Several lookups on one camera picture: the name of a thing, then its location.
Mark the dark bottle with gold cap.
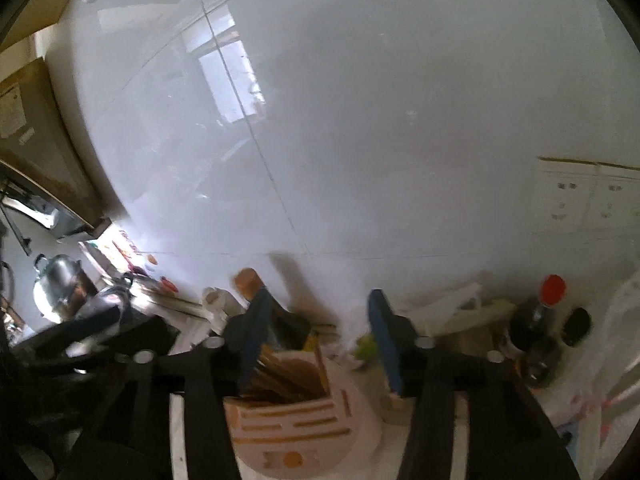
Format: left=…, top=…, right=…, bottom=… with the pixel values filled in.
left=234, top=268, right=314, bottom=357

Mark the beige round utensil holder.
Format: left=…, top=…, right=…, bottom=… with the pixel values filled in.
left=222, top=347, right=384, bottom=480

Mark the dark wooden chopstick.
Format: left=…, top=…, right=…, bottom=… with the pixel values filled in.
left=250, top=347, right=292, bottom=401

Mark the steel kettle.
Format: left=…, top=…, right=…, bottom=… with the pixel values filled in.
left=32, top=253, right=84, bottom=319

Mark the light wooden chopstick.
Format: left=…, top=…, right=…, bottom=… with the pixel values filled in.
left=260, top=350, right=313, bottom=402
left=270, top=352, right=329, bottom=401

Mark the white seasoning packet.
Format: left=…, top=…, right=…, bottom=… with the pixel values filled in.
left=414, top=282, right=517, bottom=337

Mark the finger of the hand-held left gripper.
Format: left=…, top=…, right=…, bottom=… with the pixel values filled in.
left=10, top=305, right=176, bottom=376

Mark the clear plastic bag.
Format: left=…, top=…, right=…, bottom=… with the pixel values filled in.
left=569, top=259, right=640, bottom=453

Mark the black cap sauce bottle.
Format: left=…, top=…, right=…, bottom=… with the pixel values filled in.
left=522, top=307, right=592, bottom=389

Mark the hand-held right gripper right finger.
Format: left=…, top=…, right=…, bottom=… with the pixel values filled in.
left=368, top=289, right=582, bottom=480

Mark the white wall socket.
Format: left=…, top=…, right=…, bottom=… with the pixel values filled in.
left=537, top=157, right=602, bottom=234
left=590, top=164, right=640, bottom=229

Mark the beige wall cabinet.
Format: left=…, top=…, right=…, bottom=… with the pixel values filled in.
left=0, top=57, right=112, bottom=232

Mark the range hood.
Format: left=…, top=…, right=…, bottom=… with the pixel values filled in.
left=0, top=159, right=97, bottom=242

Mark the red ladle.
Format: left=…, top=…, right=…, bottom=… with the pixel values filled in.
left=112, top=242, right=147, bottom=277

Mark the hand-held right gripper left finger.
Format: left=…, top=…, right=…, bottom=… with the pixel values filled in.
left=60, top=290, right=274, bottom=480

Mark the oil bottle with white pump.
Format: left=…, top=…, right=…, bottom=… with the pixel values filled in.
left=201, top=287, right=246, bottom=337

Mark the striped cat print tablecloth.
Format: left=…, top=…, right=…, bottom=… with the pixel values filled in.
left=167, top=325, right=617, bottom=480

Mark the red cap sauce bottle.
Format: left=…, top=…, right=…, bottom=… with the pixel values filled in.
left=509, top=274, right=567, bottom=354

